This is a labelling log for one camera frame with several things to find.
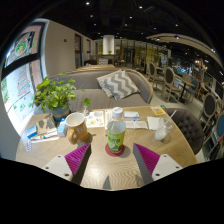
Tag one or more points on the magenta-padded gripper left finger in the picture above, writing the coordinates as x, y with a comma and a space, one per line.
60, 165

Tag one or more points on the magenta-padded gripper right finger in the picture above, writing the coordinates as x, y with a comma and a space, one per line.
165, 165

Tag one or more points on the clear green-labelled drink bottle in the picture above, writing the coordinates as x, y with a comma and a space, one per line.
116, 136

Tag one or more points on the long flat white packet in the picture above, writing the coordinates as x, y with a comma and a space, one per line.
45, 137

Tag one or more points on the clear plastic cup with straw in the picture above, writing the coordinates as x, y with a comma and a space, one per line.
162, 131

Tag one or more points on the small blue white carton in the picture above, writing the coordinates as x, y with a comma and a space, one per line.
62, 129

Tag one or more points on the pill blister pack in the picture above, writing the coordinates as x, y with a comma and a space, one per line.
28, 145

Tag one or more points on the tan ceramic mug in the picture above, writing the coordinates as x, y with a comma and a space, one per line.
78, 130

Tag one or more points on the dark grey tufted chair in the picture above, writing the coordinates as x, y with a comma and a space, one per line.
186, 128

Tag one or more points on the white paper napkin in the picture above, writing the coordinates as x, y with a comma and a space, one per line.
153, 123

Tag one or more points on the brown printed booklet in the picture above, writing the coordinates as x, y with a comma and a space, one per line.
46, 124

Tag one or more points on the blue and white box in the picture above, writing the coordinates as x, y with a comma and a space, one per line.
31, 131

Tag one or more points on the flat round red coaster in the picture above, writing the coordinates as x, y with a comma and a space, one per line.
107, 151

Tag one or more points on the yellow square card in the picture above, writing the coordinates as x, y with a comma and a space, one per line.
157, 110

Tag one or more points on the white leaflet with pictures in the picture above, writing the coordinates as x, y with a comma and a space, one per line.
95, 120

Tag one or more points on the green potted plant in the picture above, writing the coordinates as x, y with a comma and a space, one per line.
55, 95

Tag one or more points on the grey curved sofa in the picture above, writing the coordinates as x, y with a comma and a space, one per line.
83, 83

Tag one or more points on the group of dining chairs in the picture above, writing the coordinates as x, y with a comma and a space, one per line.
168, 78

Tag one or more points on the window with festive decals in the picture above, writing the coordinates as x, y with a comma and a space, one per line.
20, 86

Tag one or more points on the grey chevron cushion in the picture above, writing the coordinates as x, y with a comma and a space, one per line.
118, 85

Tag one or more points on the white cylindrical column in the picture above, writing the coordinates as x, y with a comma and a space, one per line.
108, 45

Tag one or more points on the group of ceiling spotlights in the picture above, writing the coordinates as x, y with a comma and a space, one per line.
87, 3

